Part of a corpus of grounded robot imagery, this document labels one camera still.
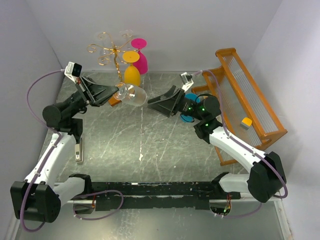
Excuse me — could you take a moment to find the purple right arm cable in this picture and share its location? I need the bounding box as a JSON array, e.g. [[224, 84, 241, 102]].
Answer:
[[192, 69, 288, 219]]

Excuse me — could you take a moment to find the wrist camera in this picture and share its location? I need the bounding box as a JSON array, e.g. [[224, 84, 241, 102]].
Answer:
[[179, 72, 194, 92], [64, 61, 82, 82]]

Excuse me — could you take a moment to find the gold wire wine glass rack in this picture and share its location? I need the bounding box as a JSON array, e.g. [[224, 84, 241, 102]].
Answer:
[[87, 31, 137, 108]]

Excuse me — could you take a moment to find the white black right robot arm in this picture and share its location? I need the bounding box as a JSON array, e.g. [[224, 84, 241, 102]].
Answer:
[[147, 86, 288, 203]]

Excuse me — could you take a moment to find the yellow wine glass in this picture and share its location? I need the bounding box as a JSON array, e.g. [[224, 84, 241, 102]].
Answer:
[[122, 51, 141, 86]]

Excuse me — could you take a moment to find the pink wine glass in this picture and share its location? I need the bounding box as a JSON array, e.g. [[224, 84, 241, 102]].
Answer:
[[131, 38, 149, 75]]

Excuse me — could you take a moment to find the silver black stapler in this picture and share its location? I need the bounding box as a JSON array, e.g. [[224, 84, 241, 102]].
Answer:
[[74, 137, 84, 165]]

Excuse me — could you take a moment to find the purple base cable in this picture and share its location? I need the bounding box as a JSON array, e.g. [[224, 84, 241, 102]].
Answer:
[[72, 189, 125, 221]]

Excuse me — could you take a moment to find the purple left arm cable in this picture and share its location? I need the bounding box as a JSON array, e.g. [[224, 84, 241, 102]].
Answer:
[[19, 69, 67, 232]]

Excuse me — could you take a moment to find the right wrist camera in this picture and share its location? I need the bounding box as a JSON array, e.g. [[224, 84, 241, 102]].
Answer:
[[179, 72, 194, 92]]

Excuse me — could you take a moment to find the wooden dish rack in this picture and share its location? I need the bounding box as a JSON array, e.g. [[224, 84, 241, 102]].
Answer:
[[191, 48, 288, 151]]

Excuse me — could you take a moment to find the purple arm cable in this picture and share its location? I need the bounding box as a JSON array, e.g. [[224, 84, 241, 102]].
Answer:
[[192, 69, 288, 219], [19, 69, 67, 232]]

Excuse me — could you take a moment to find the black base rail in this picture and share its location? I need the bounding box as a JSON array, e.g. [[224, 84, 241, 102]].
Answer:
[[63, 181, 242, 212]]

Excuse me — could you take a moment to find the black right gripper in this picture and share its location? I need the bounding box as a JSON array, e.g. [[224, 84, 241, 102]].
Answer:
[[147, 85, 204, 121]]

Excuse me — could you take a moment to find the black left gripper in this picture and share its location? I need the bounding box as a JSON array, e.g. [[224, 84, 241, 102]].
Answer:
[[64, 75, 120, 118]]

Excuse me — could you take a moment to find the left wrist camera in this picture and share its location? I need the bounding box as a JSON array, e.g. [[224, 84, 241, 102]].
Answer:
[[64, 61, 82, 82]]

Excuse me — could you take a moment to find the blue wine glass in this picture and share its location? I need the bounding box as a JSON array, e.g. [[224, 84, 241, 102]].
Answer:
[[179, 93, 201, 124]]

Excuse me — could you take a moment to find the patterned clear wine glass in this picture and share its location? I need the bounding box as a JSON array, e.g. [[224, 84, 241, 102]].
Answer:
[[113, 82, 147, 107]]

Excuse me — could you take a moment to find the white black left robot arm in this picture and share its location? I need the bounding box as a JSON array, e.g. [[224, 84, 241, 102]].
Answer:
[[10, 76, 119, 227]]

